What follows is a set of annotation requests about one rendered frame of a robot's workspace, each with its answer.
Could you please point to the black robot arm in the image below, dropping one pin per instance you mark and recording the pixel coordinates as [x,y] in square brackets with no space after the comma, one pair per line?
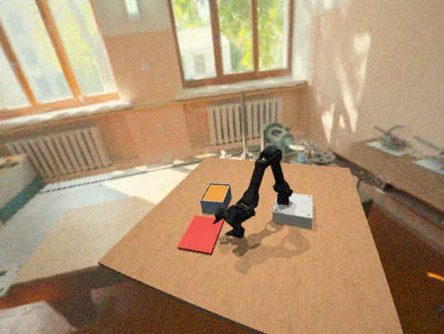
[251,197]

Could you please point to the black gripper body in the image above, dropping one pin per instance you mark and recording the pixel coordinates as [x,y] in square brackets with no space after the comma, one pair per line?
[235,224]

